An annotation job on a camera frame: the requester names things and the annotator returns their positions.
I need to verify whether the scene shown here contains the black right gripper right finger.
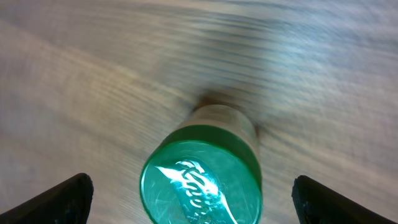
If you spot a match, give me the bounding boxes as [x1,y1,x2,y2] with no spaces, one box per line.
[292,175,395,224]

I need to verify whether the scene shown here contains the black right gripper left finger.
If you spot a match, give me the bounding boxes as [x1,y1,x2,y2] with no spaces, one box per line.
[1,173,94,224]

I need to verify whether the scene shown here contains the green lid jar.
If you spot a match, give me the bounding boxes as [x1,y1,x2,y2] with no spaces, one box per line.
[139,105,262,224]

